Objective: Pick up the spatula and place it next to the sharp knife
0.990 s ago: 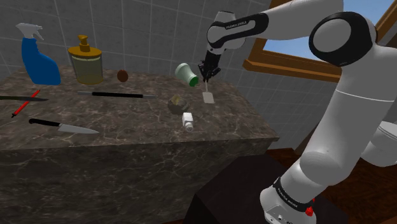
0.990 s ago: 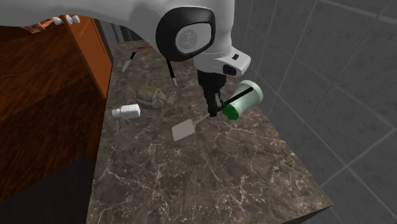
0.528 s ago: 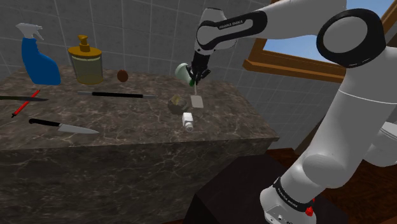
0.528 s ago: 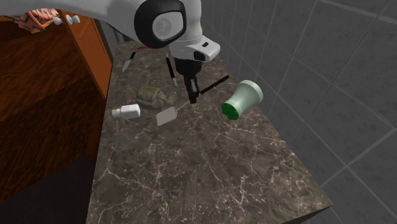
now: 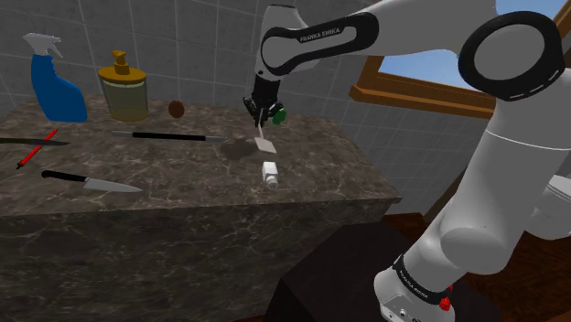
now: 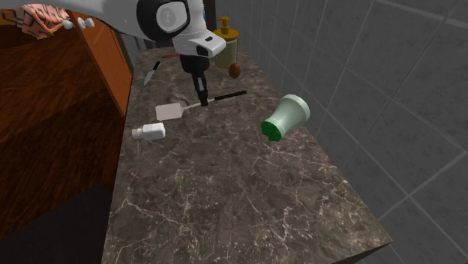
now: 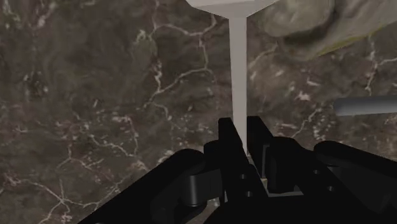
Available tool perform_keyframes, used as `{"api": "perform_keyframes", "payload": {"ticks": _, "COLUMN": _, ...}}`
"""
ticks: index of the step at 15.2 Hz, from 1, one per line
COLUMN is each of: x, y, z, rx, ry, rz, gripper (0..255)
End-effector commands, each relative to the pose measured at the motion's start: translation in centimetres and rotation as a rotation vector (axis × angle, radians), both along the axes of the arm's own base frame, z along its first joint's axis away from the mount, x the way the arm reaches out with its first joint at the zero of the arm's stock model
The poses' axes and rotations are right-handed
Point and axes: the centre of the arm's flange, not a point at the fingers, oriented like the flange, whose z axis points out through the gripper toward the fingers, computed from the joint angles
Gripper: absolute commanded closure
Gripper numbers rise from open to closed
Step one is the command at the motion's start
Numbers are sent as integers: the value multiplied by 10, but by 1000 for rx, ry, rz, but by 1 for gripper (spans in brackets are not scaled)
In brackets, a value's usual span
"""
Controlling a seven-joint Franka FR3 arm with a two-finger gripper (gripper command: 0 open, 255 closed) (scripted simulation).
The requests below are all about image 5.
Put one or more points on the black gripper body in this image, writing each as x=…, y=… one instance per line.
x=265, y=94

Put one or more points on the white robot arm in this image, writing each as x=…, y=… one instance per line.
x=504, y=147

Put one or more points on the white salt shaker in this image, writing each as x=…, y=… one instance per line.
x=270, y=173

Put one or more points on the brown egg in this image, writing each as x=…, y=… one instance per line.
x=176, y=109

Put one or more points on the yellow soap dispenser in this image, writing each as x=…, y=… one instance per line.
x=127, y=96

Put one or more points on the dark robot stand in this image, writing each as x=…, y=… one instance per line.
x=343, y=272

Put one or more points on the blue spray bottle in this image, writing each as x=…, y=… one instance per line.
x=56, y=96

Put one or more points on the red pen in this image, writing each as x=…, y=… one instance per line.
x=35, y=150

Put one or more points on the dark long knife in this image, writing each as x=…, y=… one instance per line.
x=31, y=142

